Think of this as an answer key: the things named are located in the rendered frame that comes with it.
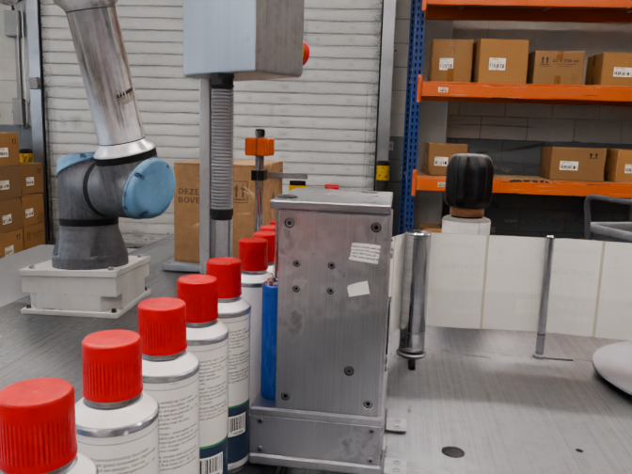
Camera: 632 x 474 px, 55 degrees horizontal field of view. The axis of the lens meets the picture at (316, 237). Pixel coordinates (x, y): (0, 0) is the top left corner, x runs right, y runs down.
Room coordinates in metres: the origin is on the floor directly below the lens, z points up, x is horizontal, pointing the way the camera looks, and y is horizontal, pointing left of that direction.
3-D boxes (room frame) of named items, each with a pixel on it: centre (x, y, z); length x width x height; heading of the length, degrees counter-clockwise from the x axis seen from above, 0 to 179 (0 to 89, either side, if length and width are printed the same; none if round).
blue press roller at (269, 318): (0.58, 0.04, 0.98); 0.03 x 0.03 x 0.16
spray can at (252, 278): (0.67, 0.07, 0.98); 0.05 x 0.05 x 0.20
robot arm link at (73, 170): (1.26, 0.47, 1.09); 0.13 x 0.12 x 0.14; 58
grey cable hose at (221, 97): (0.90, 0.14, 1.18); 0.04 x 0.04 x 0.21
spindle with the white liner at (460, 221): (1.08, -0.27, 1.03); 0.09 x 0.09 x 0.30
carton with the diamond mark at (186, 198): (1.76, 0.25, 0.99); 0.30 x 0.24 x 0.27; 173
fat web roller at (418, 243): (0.88, -0.15, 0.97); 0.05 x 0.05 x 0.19
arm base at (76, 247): (1.25, 0.47, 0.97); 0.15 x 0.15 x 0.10
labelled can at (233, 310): (0.56, 0.09, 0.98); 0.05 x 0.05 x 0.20
